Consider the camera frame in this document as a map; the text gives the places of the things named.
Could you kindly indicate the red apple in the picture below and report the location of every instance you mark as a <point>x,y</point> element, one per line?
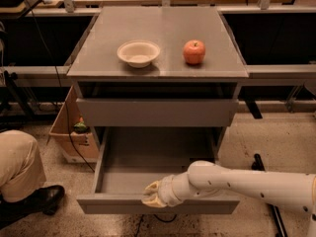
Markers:
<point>194,52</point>

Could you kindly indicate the grey drawer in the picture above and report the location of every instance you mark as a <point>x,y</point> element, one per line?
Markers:
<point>131,158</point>
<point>167,113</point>

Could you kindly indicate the black leather shoe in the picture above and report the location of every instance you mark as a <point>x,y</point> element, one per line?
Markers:
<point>45,200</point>

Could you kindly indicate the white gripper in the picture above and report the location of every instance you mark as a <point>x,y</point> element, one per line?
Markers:
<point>167,190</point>

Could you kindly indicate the grey top drawer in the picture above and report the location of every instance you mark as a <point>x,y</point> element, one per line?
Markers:
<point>167,113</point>

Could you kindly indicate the green toy in box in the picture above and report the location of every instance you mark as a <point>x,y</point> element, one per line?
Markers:
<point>80,126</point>

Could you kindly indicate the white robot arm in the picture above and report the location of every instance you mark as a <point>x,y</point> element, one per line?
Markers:
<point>293,191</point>

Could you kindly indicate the cardboard box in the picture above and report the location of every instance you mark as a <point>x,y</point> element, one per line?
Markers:
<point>75,147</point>

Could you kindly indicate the person's khaki trouser leg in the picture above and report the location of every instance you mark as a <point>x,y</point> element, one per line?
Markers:
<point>21,168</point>

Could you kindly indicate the white paper bowl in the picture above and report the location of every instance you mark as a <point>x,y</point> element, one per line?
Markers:
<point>138,53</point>

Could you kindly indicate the grey drawer cabinet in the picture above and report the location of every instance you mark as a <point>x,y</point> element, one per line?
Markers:
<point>98,73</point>

